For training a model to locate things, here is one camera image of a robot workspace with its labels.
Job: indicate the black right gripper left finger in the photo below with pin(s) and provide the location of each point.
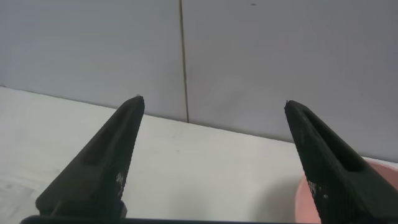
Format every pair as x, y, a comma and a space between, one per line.
99, 168

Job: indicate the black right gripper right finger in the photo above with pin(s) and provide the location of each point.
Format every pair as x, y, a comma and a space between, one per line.
335, 168

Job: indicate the pink bowl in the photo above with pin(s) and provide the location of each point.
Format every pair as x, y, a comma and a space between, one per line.
303, 199

